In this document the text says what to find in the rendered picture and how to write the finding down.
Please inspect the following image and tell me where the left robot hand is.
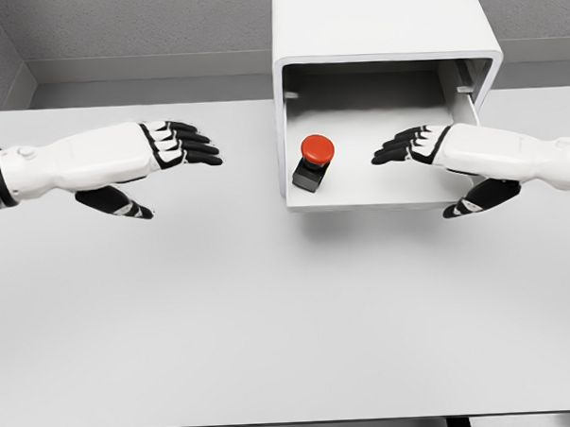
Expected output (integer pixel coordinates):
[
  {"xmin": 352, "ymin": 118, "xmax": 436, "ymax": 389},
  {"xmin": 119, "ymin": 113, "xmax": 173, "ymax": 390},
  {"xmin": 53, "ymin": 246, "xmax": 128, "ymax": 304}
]
[{"xmin": 47, "ymin": 117, "xmax": 227, "ymax": 226}]

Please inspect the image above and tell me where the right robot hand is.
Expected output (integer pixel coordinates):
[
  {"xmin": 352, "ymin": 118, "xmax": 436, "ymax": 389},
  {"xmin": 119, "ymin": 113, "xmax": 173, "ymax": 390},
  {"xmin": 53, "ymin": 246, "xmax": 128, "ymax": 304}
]
[{"xmin": 369, "ymin": 119, "xmax": 538, "ymax": 223}]

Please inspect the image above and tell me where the white tabletop storage cabinet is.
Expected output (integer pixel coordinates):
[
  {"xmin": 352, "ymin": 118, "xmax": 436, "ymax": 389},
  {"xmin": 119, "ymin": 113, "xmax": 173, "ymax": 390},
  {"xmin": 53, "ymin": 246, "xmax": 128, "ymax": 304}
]
[{"xmin": 269, "ymin": 0, "xmax": 508, "ymax": 134}]

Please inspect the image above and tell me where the white cabinet drawer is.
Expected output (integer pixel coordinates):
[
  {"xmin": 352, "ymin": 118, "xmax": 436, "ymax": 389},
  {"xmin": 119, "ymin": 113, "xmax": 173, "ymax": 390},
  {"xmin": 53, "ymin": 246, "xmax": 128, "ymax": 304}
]
[{"xmin": 278, "ymin": 67, "xmax": 492, "ymax": 215}]

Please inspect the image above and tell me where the red button load switch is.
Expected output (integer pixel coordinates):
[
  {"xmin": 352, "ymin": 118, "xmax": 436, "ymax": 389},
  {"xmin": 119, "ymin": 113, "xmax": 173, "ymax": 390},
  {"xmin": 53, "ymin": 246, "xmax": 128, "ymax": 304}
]
[{"xmin": 289, "ymin": 133, "xmax": 338, "ymax": 196}]

